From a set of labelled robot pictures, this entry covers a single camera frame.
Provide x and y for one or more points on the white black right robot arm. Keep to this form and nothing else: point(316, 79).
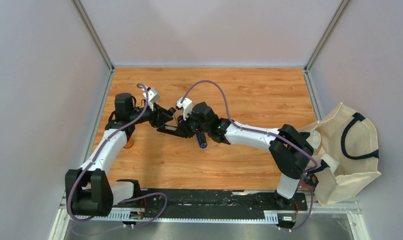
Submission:
point(288, 147)

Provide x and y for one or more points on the blue stapler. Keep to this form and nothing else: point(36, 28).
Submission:
point(201, 139)

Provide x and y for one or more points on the aluminium frame rail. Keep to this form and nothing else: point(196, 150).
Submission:
point(202, 213)

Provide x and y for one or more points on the beige tote bag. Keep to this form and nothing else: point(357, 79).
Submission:
point(347, 155)

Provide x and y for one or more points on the black stapler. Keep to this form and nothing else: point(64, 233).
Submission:
point(169, 128)

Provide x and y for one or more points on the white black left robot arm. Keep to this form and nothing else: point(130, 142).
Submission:
point(87, 188)

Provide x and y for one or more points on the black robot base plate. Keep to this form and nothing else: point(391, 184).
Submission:
point(262, 199)

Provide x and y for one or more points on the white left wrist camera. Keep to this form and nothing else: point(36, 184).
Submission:
point(151, 96)

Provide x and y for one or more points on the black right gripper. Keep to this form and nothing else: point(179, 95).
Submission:
point(185, 126)

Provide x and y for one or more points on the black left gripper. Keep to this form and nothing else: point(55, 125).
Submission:
point(159, 116)

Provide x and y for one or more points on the orange round object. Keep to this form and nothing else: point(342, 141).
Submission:
point(129, 144)

